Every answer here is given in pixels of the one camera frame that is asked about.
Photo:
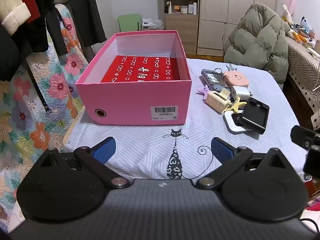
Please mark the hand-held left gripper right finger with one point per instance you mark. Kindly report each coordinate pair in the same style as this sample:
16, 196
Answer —
221, 150

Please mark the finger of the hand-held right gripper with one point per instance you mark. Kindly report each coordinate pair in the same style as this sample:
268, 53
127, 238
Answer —
303, 136
313, 161

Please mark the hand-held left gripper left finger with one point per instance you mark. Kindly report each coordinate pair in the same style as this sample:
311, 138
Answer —
105, 150

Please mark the black phone case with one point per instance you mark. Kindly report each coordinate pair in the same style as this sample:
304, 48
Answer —
255, 116

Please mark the pink cardboard box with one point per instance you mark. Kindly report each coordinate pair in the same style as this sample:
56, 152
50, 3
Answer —
130, 97

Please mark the white charger plug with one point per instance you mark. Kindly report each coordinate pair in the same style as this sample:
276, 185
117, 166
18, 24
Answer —
241, 92

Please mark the white flat device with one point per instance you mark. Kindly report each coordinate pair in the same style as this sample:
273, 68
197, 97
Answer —
232, 128

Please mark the cat print bedsheet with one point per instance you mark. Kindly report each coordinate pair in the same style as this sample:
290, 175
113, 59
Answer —
150, 142

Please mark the yellow star hair clip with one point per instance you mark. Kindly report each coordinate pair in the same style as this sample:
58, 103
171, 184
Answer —
236, 105

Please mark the cream hair claw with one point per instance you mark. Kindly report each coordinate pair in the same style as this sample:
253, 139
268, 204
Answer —
216, 101

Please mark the purple star hair clip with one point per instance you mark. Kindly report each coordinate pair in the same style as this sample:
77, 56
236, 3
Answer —
203, 91

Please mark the grey old phone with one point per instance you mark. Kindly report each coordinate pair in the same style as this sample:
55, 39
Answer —
211, 78

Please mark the pink round case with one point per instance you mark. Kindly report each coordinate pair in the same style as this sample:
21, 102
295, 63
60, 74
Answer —
237, 78

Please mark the patterned table cloth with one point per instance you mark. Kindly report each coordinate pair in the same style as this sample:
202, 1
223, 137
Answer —
302, 62

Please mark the floral quilt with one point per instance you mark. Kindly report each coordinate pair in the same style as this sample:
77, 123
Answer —
37, 105

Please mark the black belt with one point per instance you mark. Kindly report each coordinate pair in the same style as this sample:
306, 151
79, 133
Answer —
37, 90

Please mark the orange toy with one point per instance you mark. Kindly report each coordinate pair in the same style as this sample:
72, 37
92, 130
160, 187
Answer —
298, 37

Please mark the green puffer jacket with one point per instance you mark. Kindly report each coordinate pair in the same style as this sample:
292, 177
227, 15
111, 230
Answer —
257, 42

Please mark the blue and white package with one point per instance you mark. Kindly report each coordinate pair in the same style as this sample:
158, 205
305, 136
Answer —
306, 26

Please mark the white plush toy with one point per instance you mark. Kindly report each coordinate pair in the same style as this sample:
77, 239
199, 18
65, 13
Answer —
286, 12

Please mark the black hanging garment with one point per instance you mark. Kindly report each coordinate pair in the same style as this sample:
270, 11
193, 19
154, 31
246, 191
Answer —
53, 30

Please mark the black jacket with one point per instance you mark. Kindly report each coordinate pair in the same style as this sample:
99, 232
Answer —
15, 55

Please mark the green plastic stool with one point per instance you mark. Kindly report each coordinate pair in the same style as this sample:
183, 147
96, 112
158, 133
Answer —
128, 21

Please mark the wooden shelf unit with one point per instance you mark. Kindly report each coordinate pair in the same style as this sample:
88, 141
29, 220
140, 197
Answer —
181, 25

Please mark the white boxes on floor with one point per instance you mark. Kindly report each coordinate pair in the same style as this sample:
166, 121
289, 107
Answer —
150, 23

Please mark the dark grey coat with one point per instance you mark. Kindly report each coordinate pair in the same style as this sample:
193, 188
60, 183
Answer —
87, 10

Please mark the white jar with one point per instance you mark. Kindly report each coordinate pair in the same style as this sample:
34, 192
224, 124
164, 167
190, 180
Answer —
184, 10

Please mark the light wooden wardrobe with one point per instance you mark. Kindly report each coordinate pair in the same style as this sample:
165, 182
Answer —
212, 5

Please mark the red garment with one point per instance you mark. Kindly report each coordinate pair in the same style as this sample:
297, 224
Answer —
30, 2

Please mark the cream coat with fleece cuff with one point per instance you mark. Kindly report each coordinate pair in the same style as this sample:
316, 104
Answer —
10, 0

